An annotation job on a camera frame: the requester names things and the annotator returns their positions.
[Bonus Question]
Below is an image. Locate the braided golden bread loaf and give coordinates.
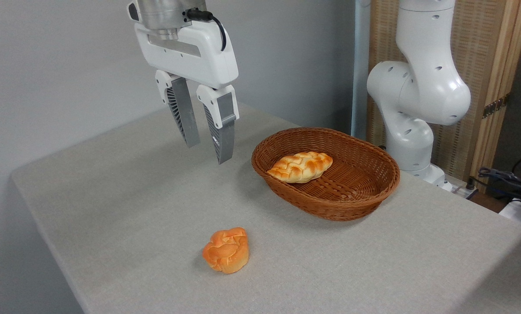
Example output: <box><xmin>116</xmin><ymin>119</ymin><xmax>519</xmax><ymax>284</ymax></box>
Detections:
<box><xmin>267</xmin><ymin>151</ymin><xmax>333</xmax><ymax>184</ymax></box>

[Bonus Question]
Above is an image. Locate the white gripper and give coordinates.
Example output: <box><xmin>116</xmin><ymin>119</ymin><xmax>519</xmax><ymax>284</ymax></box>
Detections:
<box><xmin>134</xmin><ymin>20</ymin><xmax>240</xmax><ymax>165</ymax></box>

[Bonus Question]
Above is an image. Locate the brown wicker oval basket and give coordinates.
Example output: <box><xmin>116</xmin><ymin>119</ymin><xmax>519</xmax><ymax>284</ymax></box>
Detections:
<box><xmin>251</xmin><ymin>127</ymin><xmax>401</xmax><ymax>222</ymax></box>

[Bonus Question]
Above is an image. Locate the grey tablecloth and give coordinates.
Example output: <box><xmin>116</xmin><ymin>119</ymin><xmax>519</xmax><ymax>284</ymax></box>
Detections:
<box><xmin>11</xmin><ymin>102</ymin><xmax>521</xmax><ymax>314</ymax></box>

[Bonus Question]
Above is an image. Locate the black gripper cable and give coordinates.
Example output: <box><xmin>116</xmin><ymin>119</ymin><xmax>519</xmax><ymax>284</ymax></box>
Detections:
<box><xmin>183</xmin><ymin>8</ymin><xmax>227</xmax><ymax>51</ymax></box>

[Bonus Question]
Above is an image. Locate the metal screen hinge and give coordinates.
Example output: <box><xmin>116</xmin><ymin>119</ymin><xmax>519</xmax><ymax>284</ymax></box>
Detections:
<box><xmin>482</xmin><ymin>93</ymin><xmax>510</xmax><ymax>119</ymax></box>

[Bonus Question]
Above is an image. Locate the round orange bread bun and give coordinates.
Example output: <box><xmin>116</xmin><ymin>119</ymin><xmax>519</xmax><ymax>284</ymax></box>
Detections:
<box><xmin>202</xmin><ymin>227</ymin><xmax>250</xmax><ymax>275</ymax></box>

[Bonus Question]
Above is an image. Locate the light grey vertical pole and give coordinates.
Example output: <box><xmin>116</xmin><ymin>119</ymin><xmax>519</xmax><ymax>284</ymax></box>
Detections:
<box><xmin>351</xmin><ymin>0</ymin><xmax>371</xmax><ymax>141</ymax></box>

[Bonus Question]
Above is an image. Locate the grey cable bundle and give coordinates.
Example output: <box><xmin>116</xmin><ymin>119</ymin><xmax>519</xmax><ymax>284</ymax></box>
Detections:
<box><xmin>477</xmin><ymin>167</ymin><xmax>521</xmax><ymax>198</ymax></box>

